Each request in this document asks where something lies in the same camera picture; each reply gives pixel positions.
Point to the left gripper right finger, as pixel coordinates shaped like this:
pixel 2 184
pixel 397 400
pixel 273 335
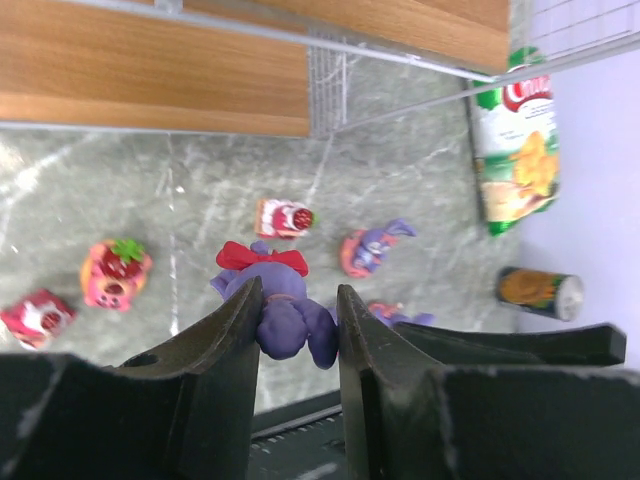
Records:
pixel 429 403

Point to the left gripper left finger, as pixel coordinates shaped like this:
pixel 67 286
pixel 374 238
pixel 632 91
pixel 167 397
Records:
pixel 181 410

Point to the purple bunny red bow toy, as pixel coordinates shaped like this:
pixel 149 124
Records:
pixel 289 318

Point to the purple bunny candle donut toy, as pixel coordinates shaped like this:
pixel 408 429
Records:
pixel 391 314

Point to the pink bear strawberry donut toy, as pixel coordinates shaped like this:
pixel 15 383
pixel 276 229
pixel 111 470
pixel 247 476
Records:
pixel 114 273

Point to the purple bunny on pink donut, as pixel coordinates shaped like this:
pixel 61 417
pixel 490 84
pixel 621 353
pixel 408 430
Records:
pixel 363 251

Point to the tin can orange label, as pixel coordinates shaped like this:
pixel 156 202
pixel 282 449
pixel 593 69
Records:
pixel 552 295

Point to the pink bear roll cake toy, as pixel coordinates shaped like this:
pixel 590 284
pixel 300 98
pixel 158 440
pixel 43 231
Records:
pixel 37 319

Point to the strawberry cake slice toy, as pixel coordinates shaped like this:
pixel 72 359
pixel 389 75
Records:
pixel 282 219

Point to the green chips bag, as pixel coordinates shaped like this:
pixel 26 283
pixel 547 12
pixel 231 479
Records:
pixel 517 150

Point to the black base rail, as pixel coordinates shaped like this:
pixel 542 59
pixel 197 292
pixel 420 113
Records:
pixel 303 441

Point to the white wire wooden shelf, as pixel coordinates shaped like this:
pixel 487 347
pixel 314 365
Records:
pixel 275 67

